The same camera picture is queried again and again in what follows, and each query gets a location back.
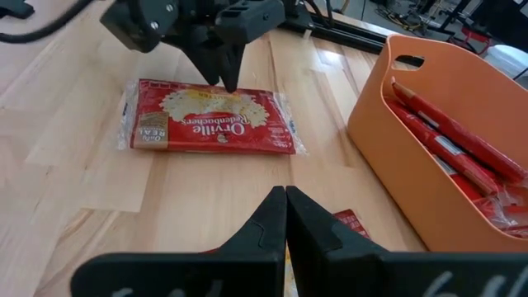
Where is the red Orville Redenbacher popcorn bag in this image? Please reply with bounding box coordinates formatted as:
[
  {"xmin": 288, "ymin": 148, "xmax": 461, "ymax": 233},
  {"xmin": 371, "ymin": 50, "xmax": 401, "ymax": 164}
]
[
  {"xmin": 431, "ymin": 154, "xmax": 498, "ymax": 215},
  {"xmin": 385, "ymin": 98, "xmax": 502, "ymax": 198},
  {"xmin": 117, "ymin": 78, "xmax": 309, "ymax": 157},
  {"xmin": 474, "ymin": 177, "xmax": 528, "ymax": 240},
  {"xmin": 390, "ymin": 77, "xmax": 528, "ymax": 186},
  {"xmin": 201, "ymin": 209, "xmax": 371, "ymax": 297}
]

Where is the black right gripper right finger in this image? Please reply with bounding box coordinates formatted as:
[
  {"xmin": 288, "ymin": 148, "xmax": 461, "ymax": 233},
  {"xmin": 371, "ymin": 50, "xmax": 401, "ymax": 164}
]
[{"xmin": 286, "ymin": 185, "xmax": 528, "ymax": 297}]

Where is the black aluminium table frame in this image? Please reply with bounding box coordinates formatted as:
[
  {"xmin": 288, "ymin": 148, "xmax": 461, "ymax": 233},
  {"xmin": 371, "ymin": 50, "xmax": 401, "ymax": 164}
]
[{"xmin": 278, "ymin": 10, "xmax": 391, "ymax": 55}]

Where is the red stool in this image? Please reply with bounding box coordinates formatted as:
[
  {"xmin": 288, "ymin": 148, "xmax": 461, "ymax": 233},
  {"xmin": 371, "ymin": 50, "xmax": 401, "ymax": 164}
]
[{"xmin": 451, "ymin": 26, "xmax": 494, "ymax": 54}]

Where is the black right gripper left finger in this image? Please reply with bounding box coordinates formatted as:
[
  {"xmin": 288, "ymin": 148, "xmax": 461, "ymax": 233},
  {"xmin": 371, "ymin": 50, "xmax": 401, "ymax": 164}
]
[{"xmin": 69, "ymin": 185, "xmax": 289, "ymax": 297}]

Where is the orange plastic basket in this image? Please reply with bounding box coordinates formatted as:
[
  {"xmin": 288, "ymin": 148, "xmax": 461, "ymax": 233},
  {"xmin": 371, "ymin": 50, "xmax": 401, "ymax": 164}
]
[{"xmin": 346, "ymin": 34, "xmax": 528, "ymax": 253}]

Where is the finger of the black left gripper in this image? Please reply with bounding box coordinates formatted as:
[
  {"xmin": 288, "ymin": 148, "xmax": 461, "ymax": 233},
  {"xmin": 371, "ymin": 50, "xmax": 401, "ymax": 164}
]
[
  {"xmin": 214, "ymin": 0, "xmax": 288, "ymax": 94},
  {"xmin": 99, "ymin": 0, "xmax": 222, "ymax": 87}
]

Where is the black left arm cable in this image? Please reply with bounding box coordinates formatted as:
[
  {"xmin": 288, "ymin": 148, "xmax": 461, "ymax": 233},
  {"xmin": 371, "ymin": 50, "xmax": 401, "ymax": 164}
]
[{"xmin": 0, "ymin": 0, "xmax": 96, "ymax": 45}]

